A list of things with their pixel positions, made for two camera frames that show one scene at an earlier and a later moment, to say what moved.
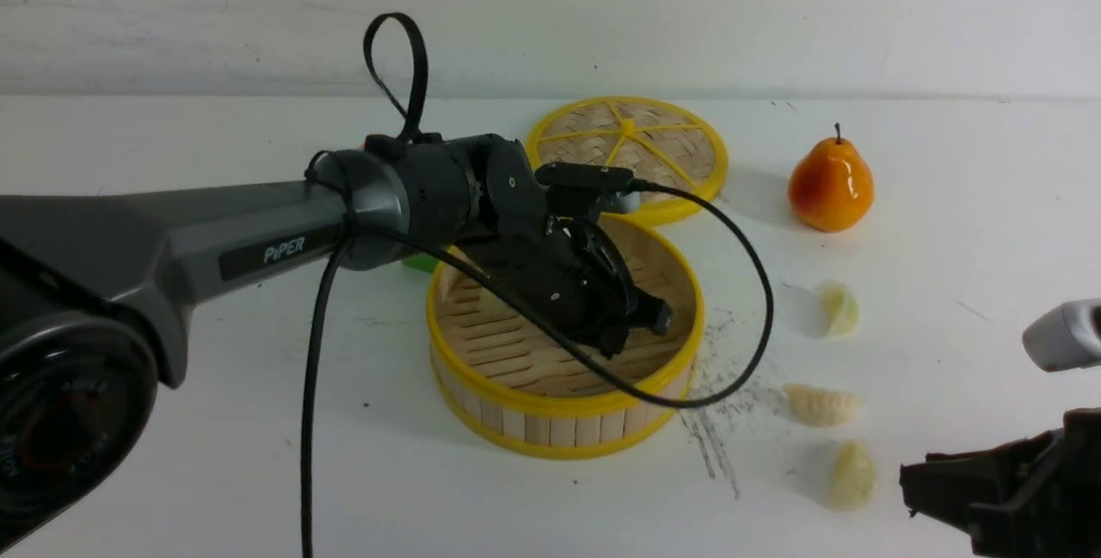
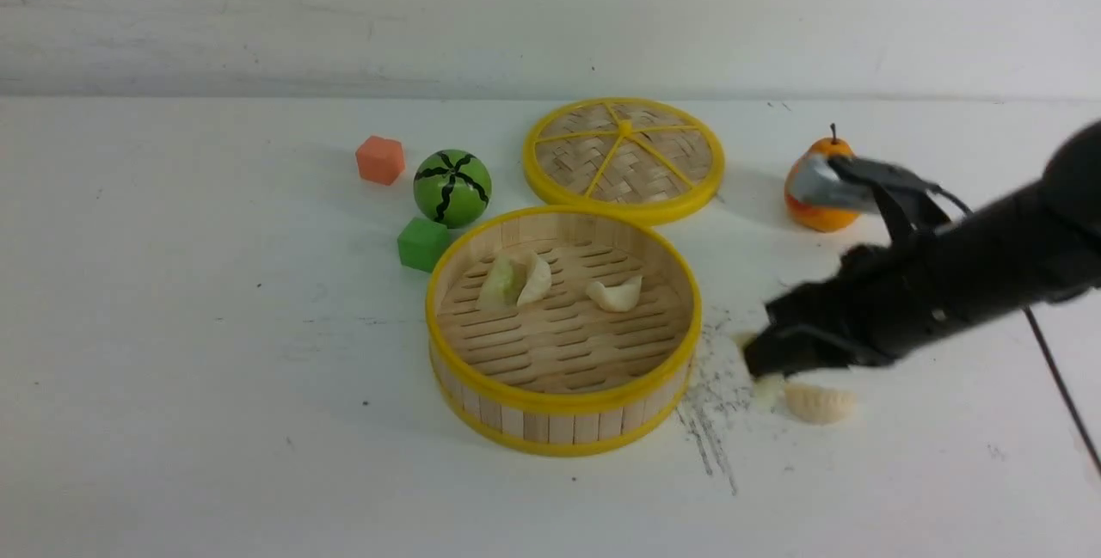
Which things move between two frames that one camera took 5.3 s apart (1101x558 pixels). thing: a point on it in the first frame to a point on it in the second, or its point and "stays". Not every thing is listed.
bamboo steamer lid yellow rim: (654, 139) stays
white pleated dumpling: (820, 407) stays
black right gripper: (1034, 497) to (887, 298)
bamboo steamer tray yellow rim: (506, 377) stays
